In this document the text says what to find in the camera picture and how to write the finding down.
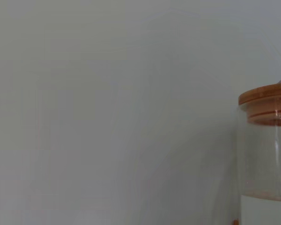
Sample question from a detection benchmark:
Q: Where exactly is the glass drink dispenser jar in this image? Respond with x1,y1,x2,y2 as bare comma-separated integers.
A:
235,107,281,225

